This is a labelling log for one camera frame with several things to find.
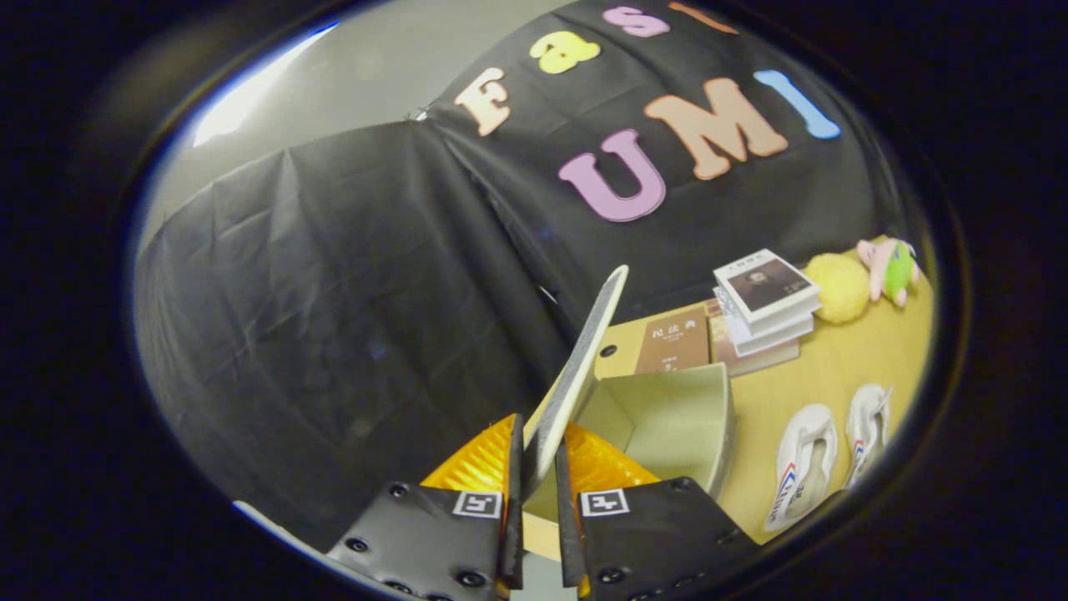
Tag flat brown book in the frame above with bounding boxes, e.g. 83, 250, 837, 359
634, 307, 712, 375

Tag white canvas shoe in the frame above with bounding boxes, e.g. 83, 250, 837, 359
763, 404, 838, 533
844, 383, 892, 489

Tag thick book with brown cover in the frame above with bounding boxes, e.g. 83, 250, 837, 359
708, 316, 802, 378

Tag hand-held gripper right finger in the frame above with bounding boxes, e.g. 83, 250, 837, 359
553, 420, 762, 601

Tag yellow round plush toy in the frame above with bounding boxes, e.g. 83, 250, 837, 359
803, 253, 871, 325

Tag grey fabric storage box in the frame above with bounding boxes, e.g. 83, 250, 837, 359
517, 265, 737, 562

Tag white book with portrait cover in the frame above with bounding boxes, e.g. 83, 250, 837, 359
713, 249, 823, 325

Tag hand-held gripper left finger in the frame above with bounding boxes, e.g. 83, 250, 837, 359
324, 412, 526, 601

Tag plain white book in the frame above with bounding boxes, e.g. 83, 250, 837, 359
724, 311, 816, 357

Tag pink and green plush toy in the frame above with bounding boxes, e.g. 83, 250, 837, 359
857, 238, 921, 308

